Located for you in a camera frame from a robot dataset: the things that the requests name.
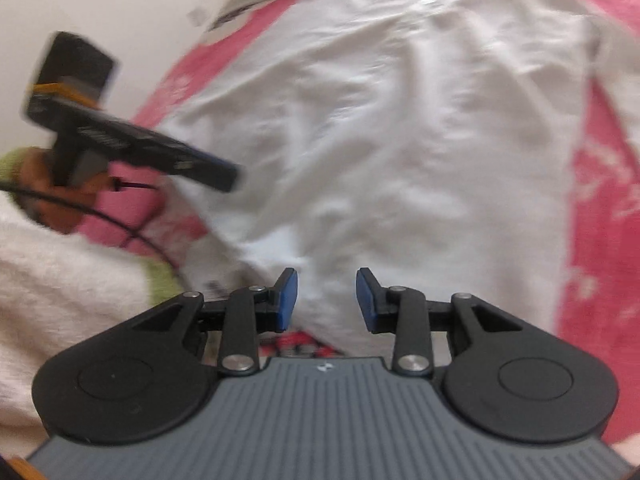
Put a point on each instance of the white shirt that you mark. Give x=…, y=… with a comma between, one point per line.
x=400, y=135

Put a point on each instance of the pink floral blanket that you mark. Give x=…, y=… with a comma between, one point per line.
x=610, y=210

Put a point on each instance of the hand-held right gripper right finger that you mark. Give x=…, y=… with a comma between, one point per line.
x=365, y=301

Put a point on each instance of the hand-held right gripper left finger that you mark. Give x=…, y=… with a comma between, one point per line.
x=287, y=301

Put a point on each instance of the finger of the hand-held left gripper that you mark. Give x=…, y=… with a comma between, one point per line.
x=212, y=172

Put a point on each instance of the person's left forearm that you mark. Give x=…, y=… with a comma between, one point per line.
x=60, y=290

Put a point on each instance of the person's left hand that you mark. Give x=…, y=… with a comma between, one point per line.
x=36, y=172

